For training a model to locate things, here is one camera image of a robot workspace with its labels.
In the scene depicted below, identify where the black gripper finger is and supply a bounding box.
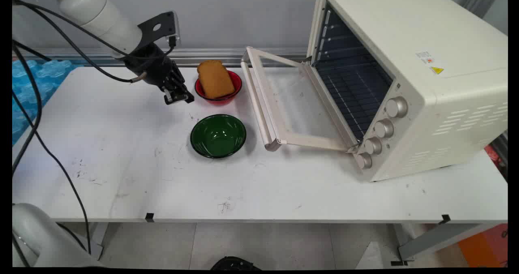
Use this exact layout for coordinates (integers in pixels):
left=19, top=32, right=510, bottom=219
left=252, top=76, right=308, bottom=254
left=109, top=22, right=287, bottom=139
left=161, top=79, right=184, bottom=105
left=172, top=68, right=195, bottom=103

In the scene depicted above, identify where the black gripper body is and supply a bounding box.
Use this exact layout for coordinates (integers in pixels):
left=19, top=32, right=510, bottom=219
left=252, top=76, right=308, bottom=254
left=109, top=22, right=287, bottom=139
left=123, top=42, right=181, bottom=90

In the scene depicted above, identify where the brown bread slice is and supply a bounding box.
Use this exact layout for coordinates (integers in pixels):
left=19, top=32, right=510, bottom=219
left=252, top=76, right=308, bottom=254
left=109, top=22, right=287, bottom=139
left=197, top=60, right=236, bottom=99

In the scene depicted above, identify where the red bowl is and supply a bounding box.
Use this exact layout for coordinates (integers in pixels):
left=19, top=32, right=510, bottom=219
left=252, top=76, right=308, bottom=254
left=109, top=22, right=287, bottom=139
left=195, top=70, right=243, bottom=106

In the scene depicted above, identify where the green bowl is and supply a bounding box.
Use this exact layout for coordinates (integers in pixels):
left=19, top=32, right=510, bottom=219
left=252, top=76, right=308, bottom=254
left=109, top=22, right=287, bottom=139
left=190, top=114, right=247, bottom=159

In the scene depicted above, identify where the glass oven door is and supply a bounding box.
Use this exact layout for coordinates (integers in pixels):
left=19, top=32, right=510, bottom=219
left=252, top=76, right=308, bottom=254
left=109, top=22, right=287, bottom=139
left=241, top=47, right=360, bottom=152

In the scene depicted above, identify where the grey table leg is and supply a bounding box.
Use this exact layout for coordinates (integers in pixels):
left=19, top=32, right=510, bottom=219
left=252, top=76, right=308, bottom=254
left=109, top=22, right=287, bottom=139
left=390, top=223, right=488, bottom=266
left=86, top=222, right=110, bottom=261

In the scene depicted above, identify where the black round object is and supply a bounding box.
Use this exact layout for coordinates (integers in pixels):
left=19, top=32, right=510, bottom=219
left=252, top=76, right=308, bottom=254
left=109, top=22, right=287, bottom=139
left=210, top=257, right=262, bottom=271

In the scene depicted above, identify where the silver oven knob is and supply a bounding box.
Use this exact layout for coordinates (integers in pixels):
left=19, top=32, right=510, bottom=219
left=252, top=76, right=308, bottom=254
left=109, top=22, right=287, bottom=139
left=364, top=137, right=383, bottom=156
left=385, top=97, right=408, bottom=118
left=356, top=152, right=373, bottom=170
left=374, top=119, right=395, bottom=139

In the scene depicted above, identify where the cream toaster oven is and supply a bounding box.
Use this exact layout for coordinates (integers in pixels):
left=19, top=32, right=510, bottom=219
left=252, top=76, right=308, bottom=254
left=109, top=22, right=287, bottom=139
left=307, top=0, right=508, bottom=182

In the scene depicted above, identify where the red patterned object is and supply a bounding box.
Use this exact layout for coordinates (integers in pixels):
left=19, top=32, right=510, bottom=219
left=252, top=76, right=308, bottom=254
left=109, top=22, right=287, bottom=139
left=485, top=143, right=508, bottom=181

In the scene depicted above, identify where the orange box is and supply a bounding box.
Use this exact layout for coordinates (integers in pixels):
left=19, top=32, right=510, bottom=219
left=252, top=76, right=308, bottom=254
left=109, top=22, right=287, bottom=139
left=458, top=224, right=508, bottom=268

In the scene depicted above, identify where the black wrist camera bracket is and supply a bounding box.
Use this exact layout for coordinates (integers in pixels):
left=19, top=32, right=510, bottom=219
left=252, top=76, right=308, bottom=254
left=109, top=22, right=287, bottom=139
left=137, top=11, right=181, bottom=49

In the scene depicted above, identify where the aluminium wall rail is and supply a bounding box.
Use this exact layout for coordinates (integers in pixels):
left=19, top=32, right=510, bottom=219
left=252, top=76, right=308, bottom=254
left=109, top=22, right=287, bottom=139
left=12, top=48, right=309, bottom=67

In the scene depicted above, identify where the black cable to camera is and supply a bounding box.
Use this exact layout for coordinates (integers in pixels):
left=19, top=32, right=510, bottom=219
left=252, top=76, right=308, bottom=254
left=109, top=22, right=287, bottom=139
left=12, top=0, right=177, bottom=60

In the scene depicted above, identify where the thick black cable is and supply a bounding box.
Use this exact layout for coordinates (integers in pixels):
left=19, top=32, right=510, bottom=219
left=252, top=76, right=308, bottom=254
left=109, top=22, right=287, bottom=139
left=12, top=41, right=43, bottom=175

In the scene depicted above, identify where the thin black cable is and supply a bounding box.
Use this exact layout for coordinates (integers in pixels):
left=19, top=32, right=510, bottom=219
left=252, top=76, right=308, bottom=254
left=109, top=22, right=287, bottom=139
left=12, top=91, right=91, bottom=254

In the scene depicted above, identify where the wire oven rack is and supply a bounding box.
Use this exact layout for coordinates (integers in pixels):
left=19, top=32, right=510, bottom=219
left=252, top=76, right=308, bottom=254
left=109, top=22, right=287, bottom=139
left=315, top=58, right=393, bottom=141

